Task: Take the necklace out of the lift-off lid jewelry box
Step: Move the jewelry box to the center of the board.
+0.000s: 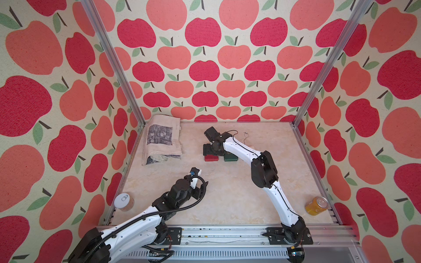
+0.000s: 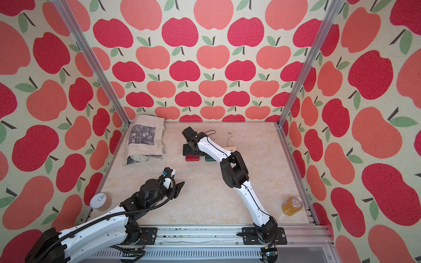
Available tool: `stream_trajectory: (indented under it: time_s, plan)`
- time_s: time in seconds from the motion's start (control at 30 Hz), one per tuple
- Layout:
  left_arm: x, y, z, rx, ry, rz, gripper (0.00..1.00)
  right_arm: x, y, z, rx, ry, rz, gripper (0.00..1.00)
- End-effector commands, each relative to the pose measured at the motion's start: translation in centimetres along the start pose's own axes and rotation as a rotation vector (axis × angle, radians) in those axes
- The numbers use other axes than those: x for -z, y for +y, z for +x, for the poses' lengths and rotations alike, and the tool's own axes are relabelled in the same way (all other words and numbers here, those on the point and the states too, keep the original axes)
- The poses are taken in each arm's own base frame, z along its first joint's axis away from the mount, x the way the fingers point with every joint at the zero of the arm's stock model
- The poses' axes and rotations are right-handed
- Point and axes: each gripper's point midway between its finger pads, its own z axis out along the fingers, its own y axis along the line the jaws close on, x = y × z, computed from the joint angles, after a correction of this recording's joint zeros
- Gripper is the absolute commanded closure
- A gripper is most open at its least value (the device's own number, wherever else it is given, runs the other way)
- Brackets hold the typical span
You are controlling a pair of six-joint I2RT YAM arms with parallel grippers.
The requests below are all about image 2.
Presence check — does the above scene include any red jewelry box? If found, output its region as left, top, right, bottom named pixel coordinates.
left=185, top=155, right=200, bottom=162

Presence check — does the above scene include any green jewelry box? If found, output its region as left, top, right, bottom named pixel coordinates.
left=205, top=155, right=216, bottom=162

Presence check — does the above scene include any cream lift-off box lid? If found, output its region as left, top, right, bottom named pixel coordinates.
left=224, top=146, right=237, bottom=152

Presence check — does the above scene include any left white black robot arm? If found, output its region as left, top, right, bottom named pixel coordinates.
left=25, top=173, right=185, bottom=263

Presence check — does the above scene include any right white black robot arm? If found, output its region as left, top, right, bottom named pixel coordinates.
left=182, top=127, right=278, bottom=245

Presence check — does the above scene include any folded beige patterned cloth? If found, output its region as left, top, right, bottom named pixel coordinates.
left=123, top=115, right=165, bottom=165

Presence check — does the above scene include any white round object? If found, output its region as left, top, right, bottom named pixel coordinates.
left=90, top=193, right=112, bottom=211

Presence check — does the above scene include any orange soda can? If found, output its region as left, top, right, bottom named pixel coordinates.
left=282, top=196, right=303, bottom=216

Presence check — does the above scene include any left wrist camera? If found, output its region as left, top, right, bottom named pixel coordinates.
left=162, top=167, right=175, bottom=189

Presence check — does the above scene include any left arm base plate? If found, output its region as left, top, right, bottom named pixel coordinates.
left=123, top=226, right=158, bottom=245

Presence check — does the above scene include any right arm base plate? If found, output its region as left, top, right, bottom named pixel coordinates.
left=236, top=227, right=288, bottom=245

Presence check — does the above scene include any left aluminium frame post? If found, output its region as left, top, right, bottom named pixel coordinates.
left=53, top=0, right=130, bottom=127

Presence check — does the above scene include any aluminium frame post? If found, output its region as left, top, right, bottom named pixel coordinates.
left=277, top=0, right=345, bottom=128
left=53, top=0, right=130, bottom=127

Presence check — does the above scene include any right aluminium frame post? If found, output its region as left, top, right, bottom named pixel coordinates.
left=277, top=0, right=345, bottom=128

